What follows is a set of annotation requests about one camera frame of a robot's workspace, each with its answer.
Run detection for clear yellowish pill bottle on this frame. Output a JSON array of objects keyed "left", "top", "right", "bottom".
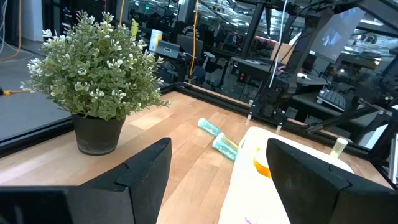
[{"left": 328, "top": 137, "right": 349, "bottom": 158}]

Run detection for green potted plant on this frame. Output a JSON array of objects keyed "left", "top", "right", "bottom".
[{"left": 20, "top": 11, "right": 171, "bottom": 156}]

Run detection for dark laptop lid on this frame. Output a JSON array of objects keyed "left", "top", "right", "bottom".
[{"left": 176, "top": 34, "right": 205, "bottom": 60}]

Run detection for white cable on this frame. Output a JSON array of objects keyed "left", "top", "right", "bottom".
[{"left": 267, "top": 0, "right": 289, "bottom": 88}]

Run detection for black keyboard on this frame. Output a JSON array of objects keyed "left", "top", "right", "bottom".
[{"left": 316, "top": 88, "right": 348, "bottom": 112}]

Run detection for grey monitor screen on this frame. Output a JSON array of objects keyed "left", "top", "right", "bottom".
[{"left": 310, "top": 6, "right": 366, "bottom": 62}]

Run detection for grey laptop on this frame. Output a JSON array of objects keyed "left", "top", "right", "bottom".
[{"left": 154, "top": 39, "right": 182, "bottom": 60}]

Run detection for black aluminium table frame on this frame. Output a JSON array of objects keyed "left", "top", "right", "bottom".
[{"left": 0, "top": 82, "right": 398, "bottom": 190}]

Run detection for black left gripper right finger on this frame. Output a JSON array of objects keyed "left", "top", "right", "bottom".
[{"left": 266, "top": 138, "right": 397, "bottom": 224}]

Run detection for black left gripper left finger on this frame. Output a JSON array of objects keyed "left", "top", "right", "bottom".
[{"left": 80, "top": 138, "right": 173, "bottom": 224}]

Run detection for white yellow carton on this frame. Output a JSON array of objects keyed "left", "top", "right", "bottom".
[{"left": 148, "top": 29, "right": 164, "bottom": 53}]

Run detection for yellow-green pill bottle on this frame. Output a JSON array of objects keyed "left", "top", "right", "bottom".
[{"left": 222, "top": 133, "right": 241, "bottom": 150}]

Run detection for yellow hanging cable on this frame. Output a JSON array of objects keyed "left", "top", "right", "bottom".
[
  {"left": 188, "top": 0, "right": 200, "bottom": 85},
  {"left": 118, "top": 0, "right": 126, "bottom": 27},
  {"left": 0, "top": 0, "right": 23, "bottom": 63}
]

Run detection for brown cardboard box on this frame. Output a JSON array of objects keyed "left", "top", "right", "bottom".
[{"left": 270, "top": 42, "right": 295, "bottom": 65}]

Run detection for long teal pill bottle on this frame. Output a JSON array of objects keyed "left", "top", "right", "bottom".
[{"left": 197, "top": 117, "right": 222, "bottom": 138}]

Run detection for yellow floor cable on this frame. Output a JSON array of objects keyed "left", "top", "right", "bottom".
[{"left": 0, "top": 86, "right": 32, "bottom": 97}]

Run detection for yellow-green container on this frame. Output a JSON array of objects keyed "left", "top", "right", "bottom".
[{"left": 130, "top": 17, "right": 140, "bottom": 40}]

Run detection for orange pill bottle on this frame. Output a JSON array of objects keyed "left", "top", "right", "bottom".
[{"left": 252, "top": 147, "right": 272, "bottom": 179}]

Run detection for white plastic bin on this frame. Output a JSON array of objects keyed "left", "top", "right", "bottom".
[
  {"left": 231, "top": 126, "right": 355, "bottom": 187},
  {"left": 217, "top": 174, "right": 292, "bottom": 224}
]

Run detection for short teal pill bottle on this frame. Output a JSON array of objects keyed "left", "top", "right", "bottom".
[{"left": 211, "top": 132, "right": 240, "bottom": 162}]

